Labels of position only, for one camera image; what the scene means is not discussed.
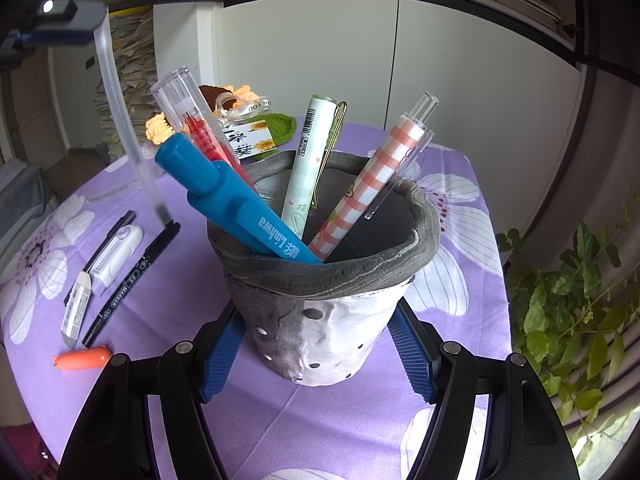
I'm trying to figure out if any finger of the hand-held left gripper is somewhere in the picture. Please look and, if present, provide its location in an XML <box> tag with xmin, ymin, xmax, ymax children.
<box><xmin>35</xmin><ymin>0</ymin><xmax>107</xmax><ymax>37</ymax></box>
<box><xmin>0</xmin><ymin>27</ymin><xmax>53</xmax><ymax>68</ymax></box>

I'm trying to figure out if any crochet sunflower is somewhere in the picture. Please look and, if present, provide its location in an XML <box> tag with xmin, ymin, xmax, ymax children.
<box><xmin>145</xmin><ymin>85</ymin><xmax>297</xmax><ymax>162</ymax></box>

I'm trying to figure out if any thin black pen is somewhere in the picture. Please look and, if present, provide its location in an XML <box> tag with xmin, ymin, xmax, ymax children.
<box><xmin>63</xmin><ymin>210</ymin><xmax>137</xmax><ymax>306</ymax></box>

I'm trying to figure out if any purple floral tablecloth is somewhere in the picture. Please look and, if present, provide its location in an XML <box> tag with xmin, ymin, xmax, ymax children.
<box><xmin>0</xmin><ymin>115</ymin><xmax>512</xmax><ymax>480</ymax></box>

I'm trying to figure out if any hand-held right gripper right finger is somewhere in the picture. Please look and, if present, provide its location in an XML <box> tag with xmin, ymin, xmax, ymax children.
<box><xmin>386</xmin><ymin>305</ymin><xmax>581</xmax><ymax>480</ymax></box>

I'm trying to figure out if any green leafy plant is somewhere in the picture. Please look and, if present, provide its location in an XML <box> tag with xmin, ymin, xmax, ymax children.
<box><xmin>495</xmin><ymin>204</ymin><xmax>640</xmax><ymax>457</ymax></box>

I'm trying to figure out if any black marker pen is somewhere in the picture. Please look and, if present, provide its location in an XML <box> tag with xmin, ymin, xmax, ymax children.
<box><xmin>81</xmin><ymin>222</ymin><xmax>182</xmax><ymax>349</ymax></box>

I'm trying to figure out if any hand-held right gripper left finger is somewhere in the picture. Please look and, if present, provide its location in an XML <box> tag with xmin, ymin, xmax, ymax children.
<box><xmin>57</xmin><ymin>305</ymin><xmax>247</xmax><ymax>480</ymax></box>

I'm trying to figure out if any blue pen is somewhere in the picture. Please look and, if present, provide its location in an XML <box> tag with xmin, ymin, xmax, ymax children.
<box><xmin>155</xmin><ymin>134</ymin><xmax>324</xmax><ymax>265</ymax></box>

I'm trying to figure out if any tall stack of papers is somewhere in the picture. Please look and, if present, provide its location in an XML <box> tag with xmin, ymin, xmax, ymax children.
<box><xmin>94</xmin><ymin>7</ymin><xmax>157</xmax><ymax>147</ymax></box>

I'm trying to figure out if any pink checked pen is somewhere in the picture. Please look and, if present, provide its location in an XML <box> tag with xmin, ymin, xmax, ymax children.
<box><xmin>307</xmin><ymin>92</ymin><xmax>441</xmax><ymax>261</ymax></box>

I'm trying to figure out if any white sunflower print card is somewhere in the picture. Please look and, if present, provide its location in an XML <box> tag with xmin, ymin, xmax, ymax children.
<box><xmin>220</xmin><ymin>120</ymin><xmax>277</xmax><ymax>159</ymax></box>

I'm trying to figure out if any red pen with clear cap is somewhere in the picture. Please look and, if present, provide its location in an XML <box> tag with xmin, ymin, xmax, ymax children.
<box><xmin>150</xmin><ymin>66</ymin><xmax>259</xmax><ymax>197</ymax></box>

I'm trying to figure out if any mauve curtain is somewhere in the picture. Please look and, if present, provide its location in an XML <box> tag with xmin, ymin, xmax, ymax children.
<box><xmin>550</xmin><ymin>65</ymin><xmax>640</xmax><ymax>281</ymax></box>

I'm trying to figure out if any grey clay pen holder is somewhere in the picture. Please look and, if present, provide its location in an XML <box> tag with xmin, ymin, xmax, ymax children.
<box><xmin>207</xmin><ymin>150</ymin><xmax>442</xmax><ymax>388</ymax></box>

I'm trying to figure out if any wide stack of pale books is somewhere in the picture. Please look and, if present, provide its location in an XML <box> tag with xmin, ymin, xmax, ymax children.
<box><xmin>470</xmin><ymin>0</ymin><xmax>564</xmax><ymax>37</ymax></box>

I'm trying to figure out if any grey cloth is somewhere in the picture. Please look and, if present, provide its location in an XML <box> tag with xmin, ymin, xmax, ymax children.
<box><xmin>0</xmin><ymin>157</ymin><xmax>57</xmax><ymax>242</ymax></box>

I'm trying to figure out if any white bookshelf cabinet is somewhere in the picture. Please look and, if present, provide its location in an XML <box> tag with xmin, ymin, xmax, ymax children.
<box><xmin>150</xmin><ymin>0</ymin><xmax>601</xmax><ymax>133</ymax></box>

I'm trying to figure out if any green and white pen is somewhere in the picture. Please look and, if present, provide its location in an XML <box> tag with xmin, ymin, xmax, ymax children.
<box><xmin>281</xmin><ymin>94</ymin><xmax>349</xmax><ymax>241</ymax></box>

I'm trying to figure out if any translucent clear pen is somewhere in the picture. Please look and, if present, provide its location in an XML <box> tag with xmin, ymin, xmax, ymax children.
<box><xmin>94</xmin><ymin>12</ymin><xmax>175</xmax><ymax>226</ymax></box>

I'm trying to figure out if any white satin ribbon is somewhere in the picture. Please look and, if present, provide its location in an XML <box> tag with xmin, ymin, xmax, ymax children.
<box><xmin>212</xmin><ymin>94</ymin><xmax>275</xmax><ymax>127</ymax></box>

